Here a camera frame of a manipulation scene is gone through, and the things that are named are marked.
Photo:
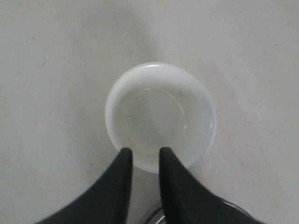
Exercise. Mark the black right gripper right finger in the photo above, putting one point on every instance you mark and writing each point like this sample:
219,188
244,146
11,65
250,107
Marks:
186,201

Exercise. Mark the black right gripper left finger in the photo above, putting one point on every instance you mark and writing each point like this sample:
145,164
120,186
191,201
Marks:
105,202

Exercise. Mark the white ceramic bowl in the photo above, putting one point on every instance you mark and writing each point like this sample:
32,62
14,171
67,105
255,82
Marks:
155,105

